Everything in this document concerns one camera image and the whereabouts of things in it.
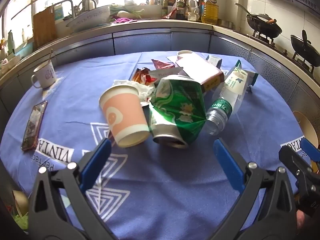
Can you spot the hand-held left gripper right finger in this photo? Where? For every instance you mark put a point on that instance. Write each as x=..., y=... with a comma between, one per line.
x=230, y=165

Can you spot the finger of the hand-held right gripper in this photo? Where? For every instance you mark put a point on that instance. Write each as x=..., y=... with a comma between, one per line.
x=291, y=158
x=310, y=150

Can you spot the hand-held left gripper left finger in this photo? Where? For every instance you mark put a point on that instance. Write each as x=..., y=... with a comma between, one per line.
x=96, y=165

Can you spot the beige trash bin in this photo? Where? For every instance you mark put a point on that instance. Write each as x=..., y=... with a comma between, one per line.
x=308, y=127

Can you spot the pink paper cup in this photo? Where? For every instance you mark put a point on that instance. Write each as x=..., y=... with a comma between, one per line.
x=125, y=115

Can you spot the clear plastic water bottle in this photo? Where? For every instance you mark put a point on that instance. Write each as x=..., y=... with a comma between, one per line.
x=220, y=107

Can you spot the crushed green can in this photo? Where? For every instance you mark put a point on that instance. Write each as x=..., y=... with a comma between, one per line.
x=180, y=105

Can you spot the white tissue pack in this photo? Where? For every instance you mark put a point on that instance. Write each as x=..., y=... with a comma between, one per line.
x=236, y=80

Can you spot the red snack wrapper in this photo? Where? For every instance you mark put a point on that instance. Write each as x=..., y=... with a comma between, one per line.
x=143, y=76

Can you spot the cardboard box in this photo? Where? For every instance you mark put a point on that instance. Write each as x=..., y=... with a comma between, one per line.
x=197, y=67

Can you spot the person's right hand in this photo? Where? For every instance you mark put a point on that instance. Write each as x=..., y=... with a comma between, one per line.
x=300, y=221

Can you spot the blue printed tablecloth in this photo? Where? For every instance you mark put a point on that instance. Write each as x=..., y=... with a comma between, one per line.
x=175, y=180

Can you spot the smartphone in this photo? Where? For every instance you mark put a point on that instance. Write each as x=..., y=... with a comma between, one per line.
x=33, y=125

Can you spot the crumpled white tissue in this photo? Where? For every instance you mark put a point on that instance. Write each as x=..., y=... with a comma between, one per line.
x=145, y=90

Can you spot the white mug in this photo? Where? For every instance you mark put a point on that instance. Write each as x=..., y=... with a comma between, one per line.
x=46, y=76

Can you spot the black pan with lid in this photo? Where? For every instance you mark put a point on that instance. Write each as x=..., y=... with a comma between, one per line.
x=303, y=46

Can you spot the maroon foil wrapper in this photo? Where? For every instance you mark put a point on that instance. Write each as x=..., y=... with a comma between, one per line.
x=161, y=65

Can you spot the white paper cup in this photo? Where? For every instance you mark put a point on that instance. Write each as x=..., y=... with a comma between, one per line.
x=185, y=53

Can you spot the grey kitchen cabinet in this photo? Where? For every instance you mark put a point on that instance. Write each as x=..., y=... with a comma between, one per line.
x=142, y=42

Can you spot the black wok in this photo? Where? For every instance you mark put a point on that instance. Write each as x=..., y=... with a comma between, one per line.
x=262, y=25

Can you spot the small steel pot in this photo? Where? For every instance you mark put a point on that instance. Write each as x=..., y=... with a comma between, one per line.
x=226, y=23

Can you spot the purple vegetable scraps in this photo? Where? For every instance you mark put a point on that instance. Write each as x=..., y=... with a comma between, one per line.
x=121, y=20

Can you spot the wooden cutting board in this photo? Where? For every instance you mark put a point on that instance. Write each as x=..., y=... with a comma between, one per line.
x=45, y=27

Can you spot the white patterned basin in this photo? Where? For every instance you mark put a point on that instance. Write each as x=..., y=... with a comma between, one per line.
x=92, y=16

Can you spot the pale slim bottle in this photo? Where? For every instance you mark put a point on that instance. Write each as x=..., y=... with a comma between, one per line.
x=11, y=42

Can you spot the white radish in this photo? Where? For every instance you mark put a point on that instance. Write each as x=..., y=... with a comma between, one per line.
x=126, y=15

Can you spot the yellow cooking oil bottle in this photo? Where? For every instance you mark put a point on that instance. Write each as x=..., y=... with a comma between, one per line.
x=209, y=12

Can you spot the green onions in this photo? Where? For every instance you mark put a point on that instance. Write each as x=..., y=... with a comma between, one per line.
x=130, y=12

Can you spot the white plastic jug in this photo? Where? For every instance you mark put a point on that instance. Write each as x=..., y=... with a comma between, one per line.
x=192, y=10

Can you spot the chrome faucet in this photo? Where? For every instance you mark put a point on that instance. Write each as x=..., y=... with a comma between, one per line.
x=72, y=6
x=95, y=2

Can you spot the group of condiment bottles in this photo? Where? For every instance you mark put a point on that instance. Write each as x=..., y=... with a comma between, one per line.
x=165, y=5

